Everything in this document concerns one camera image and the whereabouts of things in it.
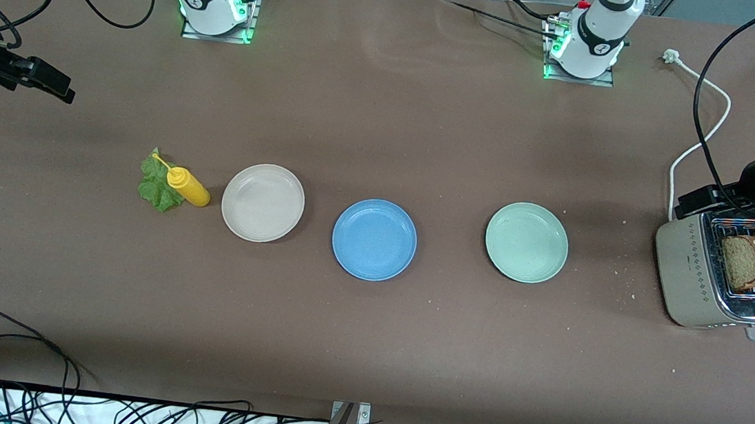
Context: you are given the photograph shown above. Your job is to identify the white toaster power cord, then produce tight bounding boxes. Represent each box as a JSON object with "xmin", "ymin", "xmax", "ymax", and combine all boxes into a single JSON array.
[{"xmin": 647, "ymin": 48, "xmax": 737, "ymax": 228}]

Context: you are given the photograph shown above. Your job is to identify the light green round plate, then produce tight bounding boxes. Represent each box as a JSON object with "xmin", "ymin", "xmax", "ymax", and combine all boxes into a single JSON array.
[{"xmin": 481, "ymin": 199, "xmax": 572, "ymax": 287}]

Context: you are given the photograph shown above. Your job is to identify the thin black base cable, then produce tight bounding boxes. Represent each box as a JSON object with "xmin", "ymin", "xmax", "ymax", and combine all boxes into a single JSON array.
[{"xmin": 435, "ymin": 0, "xmax": 561, "ymax": 39}]

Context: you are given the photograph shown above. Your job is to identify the brown bread slice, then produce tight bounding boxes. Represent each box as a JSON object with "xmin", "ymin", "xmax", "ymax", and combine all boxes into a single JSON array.
[{"xmin": 718, "ymin": 234, "xmax": 755, "ymax": 294}]

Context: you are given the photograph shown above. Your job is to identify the beige round plate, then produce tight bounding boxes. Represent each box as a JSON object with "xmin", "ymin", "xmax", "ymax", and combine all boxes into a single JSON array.
[{"xmin": 218, "ymin": 160, "xmax": 309, "ymax": 247}]

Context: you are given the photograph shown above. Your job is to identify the beige metal toaster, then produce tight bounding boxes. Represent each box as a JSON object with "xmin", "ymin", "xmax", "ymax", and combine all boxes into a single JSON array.
[{"xmin": 647, "ymin": 196, "xmax": 755, "ymax": 341}]

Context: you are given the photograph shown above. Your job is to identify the thick black base cable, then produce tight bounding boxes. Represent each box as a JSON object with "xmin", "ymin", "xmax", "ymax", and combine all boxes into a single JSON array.
[{"xmin": 500, "ymin": 0, "xmax": 566, "ymax": 24}]

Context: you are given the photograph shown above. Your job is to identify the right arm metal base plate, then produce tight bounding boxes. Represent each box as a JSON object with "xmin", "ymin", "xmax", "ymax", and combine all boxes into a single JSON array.
[{"xmin": 181, "ymin": 0, "xmax": 260, "ymax": 45}]

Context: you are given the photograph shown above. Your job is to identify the yellow mustard squeeze bottle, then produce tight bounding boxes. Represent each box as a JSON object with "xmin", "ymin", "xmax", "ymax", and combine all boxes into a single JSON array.
[{"xmin": 147, "ymin": 152, "xmax": 215, "ymax": 209}]

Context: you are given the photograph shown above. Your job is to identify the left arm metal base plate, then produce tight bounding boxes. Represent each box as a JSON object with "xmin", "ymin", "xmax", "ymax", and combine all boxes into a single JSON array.
[{"xmin": 539, "ymin": 14, "xmax": 622, "ymax": 89}]

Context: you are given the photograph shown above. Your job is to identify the blue round plate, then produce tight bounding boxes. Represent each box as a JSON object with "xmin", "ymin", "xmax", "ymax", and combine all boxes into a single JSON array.
[{"xmin": 328, "ymin": 196, "xmax": 421, "ymax": 285}]

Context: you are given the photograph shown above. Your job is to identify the tangled black cable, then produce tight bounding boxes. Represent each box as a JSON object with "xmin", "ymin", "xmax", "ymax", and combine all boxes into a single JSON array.
[{"xmin": 114, "ymin": 388, "xmax": 332, "ymax": 424}]

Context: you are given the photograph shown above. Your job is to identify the green lettuce leaf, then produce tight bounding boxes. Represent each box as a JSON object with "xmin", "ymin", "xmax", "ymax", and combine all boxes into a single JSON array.
[{"xmin": 135, "ymin": 145, "xmax": 190, "ymax": 215}]

